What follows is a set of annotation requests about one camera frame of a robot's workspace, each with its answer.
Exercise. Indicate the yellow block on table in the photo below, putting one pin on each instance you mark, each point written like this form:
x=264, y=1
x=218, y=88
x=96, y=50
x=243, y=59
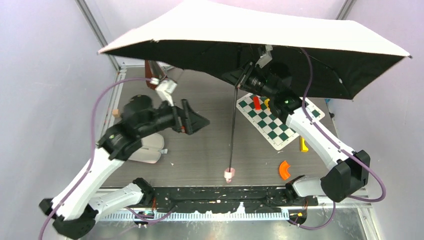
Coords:
x=303, y=146

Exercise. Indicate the yellow block on chessboard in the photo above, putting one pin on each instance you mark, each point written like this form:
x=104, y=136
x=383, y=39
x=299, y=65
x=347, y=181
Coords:
x=266, y=103

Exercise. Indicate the green white chessboard mat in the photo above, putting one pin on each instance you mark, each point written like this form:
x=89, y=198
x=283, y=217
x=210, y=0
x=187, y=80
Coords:
x=277, y=134

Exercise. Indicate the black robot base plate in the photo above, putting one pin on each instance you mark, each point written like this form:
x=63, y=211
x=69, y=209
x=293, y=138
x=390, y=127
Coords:
x=224, y=199

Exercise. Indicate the long red block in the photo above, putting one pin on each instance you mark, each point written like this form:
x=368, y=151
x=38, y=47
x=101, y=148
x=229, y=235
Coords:
x=257, y=104

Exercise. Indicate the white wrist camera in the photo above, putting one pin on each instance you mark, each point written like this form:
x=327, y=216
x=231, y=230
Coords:
x=265, y=55
x=164, y=89

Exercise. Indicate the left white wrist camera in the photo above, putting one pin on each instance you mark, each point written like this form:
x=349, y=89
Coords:
x=164, y=89

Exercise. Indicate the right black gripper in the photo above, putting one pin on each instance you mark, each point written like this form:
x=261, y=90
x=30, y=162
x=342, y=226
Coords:
x=244, y=79

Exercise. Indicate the orange curved block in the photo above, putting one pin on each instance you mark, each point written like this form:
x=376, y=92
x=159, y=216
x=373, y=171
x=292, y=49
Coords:
x=283, y=170

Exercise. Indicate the pink and black folding umbrella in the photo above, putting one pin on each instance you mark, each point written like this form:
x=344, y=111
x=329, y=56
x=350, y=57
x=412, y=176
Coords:
x=332, y=59

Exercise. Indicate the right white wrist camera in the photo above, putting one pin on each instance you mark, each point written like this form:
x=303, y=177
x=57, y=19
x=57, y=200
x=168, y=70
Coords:
x=265, y=55

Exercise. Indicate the brown wooden metronome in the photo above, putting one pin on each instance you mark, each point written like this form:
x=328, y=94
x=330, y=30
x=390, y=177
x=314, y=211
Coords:
x=153, y=70

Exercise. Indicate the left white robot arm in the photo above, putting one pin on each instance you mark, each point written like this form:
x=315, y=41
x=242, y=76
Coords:
x=76, y=210

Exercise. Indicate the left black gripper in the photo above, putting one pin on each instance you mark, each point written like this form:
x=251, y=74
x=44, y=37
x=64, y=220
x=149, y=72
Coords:
x=184, y=117

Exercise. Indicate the small wooden cube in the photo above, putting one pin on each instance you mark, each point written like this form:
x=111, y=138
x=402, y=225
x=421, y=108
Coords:
x=116, y=113

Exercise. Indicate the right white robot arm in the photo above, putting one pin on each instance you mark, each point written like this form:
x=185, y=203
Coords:
x=346, y=167

